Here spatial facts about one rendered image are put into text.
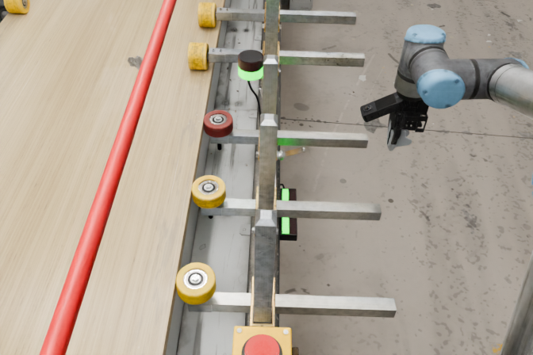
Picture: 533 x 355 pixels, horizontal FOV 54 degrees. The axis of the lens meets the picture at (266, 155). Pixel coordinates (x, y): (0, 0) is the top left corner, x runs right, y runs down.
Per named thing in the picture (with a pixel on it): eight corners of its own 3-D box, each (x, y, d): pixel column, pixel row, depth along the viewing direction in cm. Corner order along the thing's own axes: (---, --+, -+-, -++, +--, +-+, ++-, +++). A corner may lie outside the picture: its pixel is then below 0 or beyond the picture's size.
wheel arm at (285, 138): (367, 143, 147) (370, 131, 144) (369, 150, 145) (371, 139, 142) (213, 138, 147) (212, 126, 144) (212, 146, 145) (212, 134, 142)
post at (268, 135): (270, 253, 136) (278, 111, 103) (270, 265, 134) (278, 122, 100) (257, 253, 136) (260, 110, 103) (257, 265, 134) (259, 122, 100)
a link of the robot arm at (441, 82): (481, 77, 108) (462, 44, 117) (427, 77, 108) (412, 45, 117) (469, 112, 115) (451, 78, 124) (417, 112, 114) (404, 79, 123)
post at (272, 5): (274, 126, 171) (279, -12, 138) (273, 132, 169) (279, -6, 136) (262, 125, 171) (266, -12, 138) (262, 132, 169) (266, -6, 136)
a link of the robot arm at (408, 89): (400, 84, 125) (393, 61, 132) (396, 100, 129) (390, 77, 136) (437, 85, 125) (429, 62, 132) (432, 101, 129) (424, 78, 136)
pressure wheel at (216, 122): (234, 139, 151) (233, 108, 143) (232, 158, 145) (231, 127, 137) (207, 139, 151) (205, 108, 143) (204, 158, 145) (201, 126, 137)
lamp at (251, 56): (262, 120, 138) (263, 50, 124) (262, 133, 134) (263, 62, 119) (240, 119, 138) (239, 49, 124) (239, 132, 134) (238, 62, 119)
